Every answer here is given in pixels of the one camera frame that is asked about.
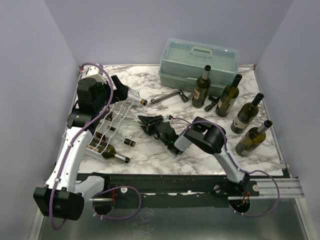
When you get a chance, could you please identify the clear glass wine bottle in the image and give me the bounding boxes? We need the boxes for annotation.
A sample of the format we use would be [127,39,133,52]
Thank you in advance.
[99,106,151,133]

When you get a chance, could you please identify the clear acrylic wine rack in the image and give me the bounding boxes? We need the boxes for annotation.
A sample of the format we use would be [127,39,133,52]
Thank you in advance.
[62,86,141,163]

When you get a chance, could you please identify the dark green labelled wine bottle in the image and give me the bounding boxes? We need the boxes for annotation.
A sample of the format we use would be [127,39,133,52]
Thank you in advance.
[192,65,211,108]

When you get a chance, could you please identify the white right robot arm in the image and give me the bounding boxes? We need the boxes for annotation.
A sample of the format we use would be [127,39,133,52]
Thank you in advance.
[138,115,250,196]

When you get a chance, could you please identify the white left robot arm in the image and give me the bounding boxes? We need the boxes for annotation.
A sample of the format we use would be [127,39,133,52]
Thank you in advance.
[33,75,129,221]

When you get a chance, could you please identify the clear bottle with cork stopper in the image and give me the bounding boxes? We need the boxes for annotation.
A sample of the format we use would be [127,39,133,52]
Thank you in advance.
[126,86,148,107]

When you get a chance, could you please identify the green bottle in rack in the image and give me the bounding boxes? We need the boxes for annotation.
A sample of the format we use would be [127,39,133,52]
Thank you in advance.
[87,137,130,164]

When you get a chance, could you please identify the olive green wine bottle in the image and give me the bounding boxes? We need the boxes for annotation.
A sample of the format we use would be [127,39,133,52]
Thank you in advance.
[215,74,243,117]

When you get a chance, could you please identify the dark green white-label bottle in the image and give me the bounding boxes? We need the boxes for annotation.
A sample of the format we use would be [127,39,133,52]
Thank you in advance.
[230,93,264,134]

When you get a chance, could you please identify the green bottle silver neck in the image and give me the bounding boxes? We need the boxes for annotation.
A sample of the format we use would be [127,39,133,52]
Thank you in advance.
[235,120,273,156]

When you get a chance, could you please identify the grey metal rod tool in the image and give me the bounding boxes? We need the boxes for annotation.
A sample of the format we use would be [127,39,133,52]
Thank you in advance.
[150,90,193,105]

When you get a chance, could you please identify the black corkscrew tool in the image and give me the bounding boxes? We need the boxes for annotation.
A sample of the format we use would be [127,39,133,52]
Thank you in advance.
[204,96,220,112]

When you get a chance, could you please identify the green plastic toolbox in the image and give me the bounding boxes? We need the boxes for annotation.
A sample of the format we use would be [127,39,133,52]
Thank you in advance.
[158,38,240,97]

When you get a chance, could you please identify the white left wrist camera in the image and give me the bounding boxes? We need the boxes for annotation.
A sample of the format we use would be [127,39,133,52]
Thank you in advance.
[81,65,107,84]

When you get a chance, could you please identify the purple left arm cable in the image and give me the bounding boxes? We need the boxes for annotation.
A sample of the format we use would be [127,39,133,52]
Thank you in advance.
[49,62,142,230]

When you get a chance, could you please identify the black metal base rail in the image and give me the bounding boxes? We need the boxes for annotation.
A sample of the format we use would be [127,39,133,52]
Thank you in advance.
[74,172,261,208]

